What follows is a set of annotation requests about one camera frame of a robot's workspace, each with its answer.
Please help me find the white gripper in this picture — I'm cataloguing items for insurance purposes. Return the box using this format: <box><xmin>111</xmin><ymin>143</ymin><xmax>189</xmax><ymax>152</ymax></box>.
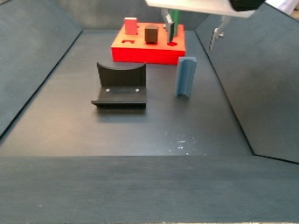
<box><xmin>146</xmin><ymin>0</ymin><xmax>255</xmax><ymax>50</ymax></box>

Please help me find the red rectangular peg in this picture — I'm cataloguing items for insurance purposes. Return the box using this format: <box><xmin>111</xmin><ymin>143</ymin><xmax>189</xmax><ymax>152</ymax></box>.
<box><xmin>125</xmin><ymin>17</ymin><xmax>138</xmax><ymax>35</ymax></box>

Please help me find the red shape sorter base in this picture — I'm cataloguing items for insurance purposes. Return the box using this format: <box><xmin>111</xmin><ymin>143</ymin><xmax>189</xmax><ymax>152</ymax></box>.
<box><xmin>111</xmin><ymin>23</ymin><xmax>186</xmax><ymax>65</ymax></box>

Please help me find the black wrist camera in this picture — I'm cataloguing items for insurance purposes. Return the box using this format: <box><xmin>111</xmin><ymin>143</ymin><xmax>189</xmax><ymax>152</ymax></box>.
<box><xmin>229</xmin><ymin>0</ymin><xmax>266</xmax><ymax>12</ymax></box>

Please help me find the green star peg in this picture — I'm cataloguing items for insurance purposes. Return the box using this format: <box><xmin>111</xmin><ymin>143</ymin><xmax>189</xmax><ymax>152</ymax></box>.
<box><xmin>170</xmin><ymin>10</ymin><xmax>181</xmax><ymax>38</ymax></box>

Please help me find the black curved fixture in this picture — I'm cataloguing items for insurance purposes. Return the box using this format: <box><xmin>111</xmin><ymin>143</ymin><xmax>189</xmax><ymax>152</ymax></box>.
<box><xmin>91</xmin><ymin>64</ymin><xmax>147</xmax><ymax>109</ymax></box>

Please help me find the brown triangular peg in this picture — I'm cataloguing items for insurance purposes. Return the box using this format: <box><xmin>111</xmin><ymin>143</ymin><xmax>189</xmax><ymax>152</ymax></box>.
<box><xmin>145</xmin><ymin>24</ymin><xmax>159</xmax><ymax>44</ymax></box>

